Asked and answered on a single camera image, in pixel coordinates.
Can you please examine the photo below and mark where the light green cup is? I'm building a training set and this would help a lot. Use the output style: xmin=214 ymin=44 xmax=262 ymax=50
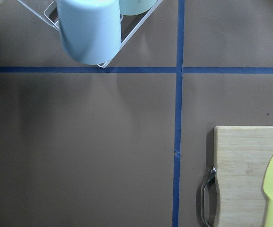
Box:
xmin=119 ymin=0 xmax=157 ymax=16

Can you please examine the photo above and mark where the bamboo cutting board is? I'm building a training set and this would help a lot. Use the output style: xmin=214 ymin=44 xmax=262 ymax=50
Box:
xmin=201 ymin=126 xmax=273 ymax=227

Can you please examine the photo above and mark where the light blue cup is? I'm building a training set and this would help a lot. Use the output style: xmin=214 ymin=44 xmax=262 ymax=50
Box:
xmin=57 ymin=0 xmax=121 ymax=65

